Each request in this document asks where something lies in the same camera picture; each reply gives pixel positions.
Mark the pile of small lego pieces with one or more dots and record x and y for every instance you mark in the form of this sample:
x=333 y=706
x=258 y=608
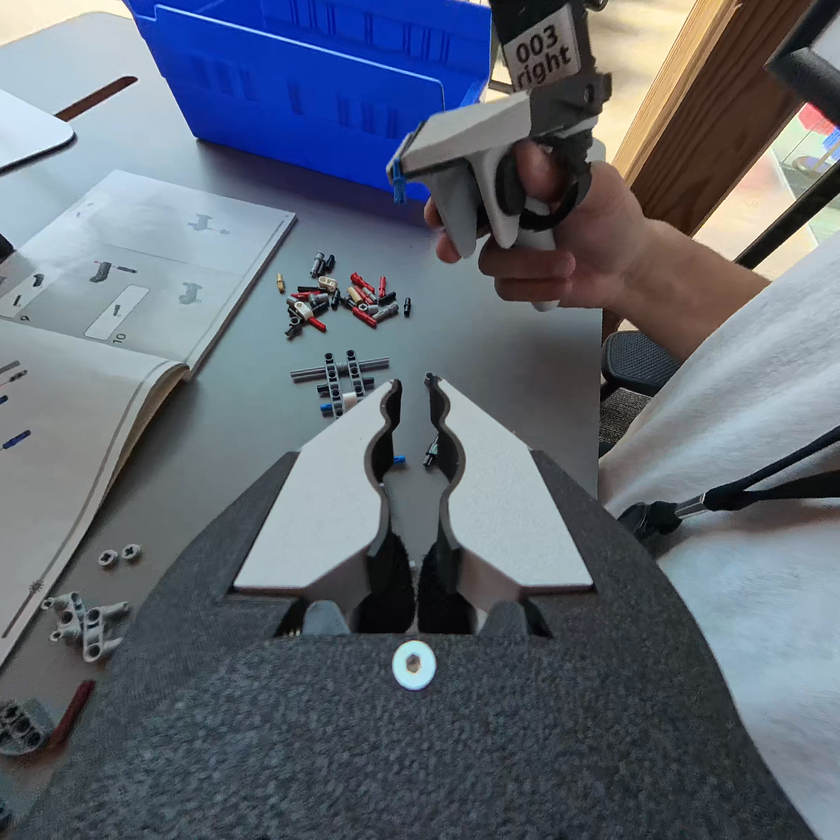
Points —
x=348 y=295

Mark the black mesh office chair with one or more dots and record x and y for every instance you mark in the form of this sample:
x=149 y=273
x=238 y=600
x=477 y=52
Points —
x=633 y=361

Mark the black metal bar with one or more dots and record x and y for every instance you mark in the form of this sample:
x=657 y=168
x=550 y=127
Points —
x=787 y=216

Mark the open instruction booklet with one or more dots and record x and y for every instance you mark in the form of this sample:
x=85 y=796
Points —
x=164 y=262

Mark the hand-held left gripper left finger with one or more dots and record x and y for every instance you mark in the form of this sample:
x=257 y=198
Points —
x=308 y=505

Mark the blue plastic bin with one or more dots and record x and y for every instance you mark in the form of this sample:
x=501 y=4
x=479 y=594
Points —
x=295 y=98

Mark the grey lego bush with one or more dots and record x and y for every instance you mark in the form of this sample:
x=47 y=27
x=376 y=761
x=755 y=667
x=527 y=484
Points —
x=131 y=552
x=108 y=558

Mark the wooden post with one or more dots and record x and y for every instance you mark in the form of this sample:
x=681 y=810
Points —
x=709 y=98

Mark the dark grey lego block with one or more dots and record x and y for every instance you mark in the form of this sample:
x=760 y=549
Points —
x=23 y=725

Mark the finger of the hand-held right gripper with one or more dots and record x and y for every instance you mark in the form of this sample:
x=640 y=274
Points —
x=459 y=210
x=466 y=131

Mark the grey thin lego beam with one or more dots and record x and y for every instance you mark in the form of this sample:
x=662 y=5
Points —
x=102 y=630

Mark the grey black lego frame assembly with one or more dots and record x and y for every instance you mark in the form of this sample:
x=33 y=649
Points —
x=331 y=377

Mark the black lego pin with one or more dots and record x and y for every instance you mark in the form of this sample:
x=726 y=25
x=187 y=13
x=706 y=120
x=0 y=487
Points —
x=430 y=453

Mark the black padded bar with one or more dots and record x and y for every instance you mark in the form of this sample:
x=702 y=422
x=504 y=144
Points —
x=807 y=79

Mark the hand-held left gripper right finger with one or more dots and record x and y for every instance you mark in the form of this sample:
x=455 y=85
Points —
x=518 y=505

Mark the person's white sweatshirt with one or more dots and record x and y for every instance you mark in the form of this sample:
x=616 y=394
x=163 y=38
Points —
x=754 y=394

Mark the person's right hand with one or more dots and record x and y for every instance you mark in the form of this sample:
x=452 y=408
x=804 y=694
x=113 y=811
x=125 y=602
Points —
x=590 y=249

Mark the white monitor stand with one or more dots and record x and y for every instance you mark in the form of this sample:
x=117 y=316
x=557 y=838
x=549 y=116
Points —
x=26 y=131

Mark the dark red lego axle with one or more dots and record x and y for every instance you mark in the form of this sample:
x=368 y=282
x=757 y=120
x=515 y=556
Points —
x=72 y=712

